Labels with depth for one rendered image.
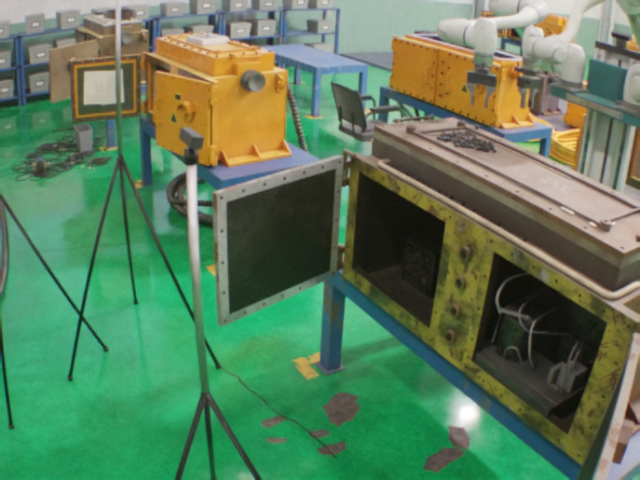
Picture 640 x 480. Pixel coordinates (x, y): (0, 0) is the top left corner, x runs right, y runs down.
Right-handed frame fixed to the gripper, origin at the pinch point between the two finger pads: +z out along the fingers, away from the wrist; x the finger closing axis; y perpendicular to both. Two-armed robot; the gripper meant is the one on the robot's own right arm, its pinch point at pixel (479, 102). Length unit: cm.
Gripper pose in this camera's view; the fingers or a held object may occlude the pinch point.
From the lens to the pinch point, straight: 277.8
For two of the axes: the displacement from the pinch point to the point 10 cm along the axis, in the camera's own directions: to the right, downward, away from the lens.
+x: -9.7, -1.4, 1.8
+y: 2.2, -4.1, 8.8
